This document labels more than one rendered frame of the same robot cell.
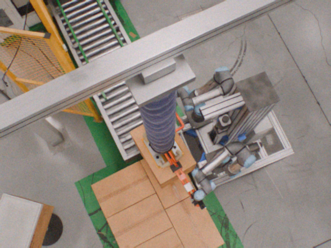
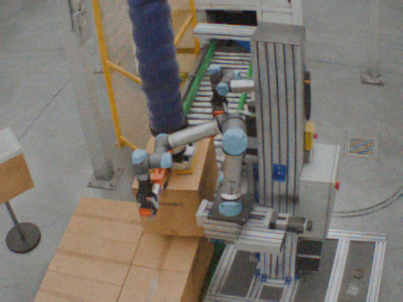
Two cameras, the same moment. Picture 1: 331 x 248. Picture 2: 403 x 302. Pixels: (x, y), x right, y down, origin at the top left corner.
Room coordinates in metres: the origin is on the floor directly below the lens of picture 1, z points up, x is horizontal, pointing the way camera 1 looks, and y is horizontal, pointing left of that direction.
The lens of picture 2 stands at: (-1.13, -1.95, 3.16)
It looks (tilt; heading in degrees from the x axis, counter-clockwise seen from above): 38 degrees down; 43
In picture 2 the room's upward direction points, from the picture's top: 7 degrees counter-clockwise
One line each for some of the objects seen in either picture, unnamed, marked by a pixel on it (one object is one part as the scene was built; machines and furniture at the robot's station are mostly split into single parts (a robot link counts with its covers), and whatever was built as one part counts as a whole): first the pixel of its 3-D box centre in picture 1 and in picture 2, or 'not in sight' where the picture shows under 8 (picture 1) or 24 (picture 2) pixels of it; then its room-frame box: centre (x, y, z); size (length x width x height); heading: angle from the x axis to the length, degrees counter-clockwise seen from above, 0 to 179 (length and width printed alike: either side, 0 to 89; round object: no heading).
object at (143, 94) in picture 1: (152, 66); not in sight; (0.72, 0.04, 2.85); 0.30 x 0.30 x 0.05; 26
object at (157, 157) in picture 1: (153, 151); not in sight; (0.68, 0.09, 1.09); 0.34 x 0.10 x 0.05; 29
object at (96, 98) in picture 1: (85, 75); (180, 110); (1.76, 0.93, 0.50); 2.31 x 0.05 x 0.19; 26
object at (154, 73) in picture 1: (152, 60); not in sight; (0.72, 0.04, 2.91); 0.16 x 0.16 x 0.10; 26
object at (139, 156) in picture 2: (199, 195); (140, 161); (0.22, -0.28, 1.50); 0.09 x 0.08 x 0.11; 127
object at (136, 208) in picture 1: (156, 214); (123, 279); (0.11, 0.09, 0.34); 1.20 x 1.00 x 0.40; 26
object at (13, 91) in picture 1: (14, 91); (82, 25); (1.12, 1.27, 1.62); 0.20 x 0.05 x 0.30; 26
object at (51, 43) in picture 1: (45, 82); (123, 66); (1.43, 1.21, 1.05); 0.87 x 0.10 x 2.10; 78
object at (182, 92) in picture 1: (183, 93); (229, 76); (1.10, -0.18, 1.50); 0.11 x 0.11 x 0.08; 19
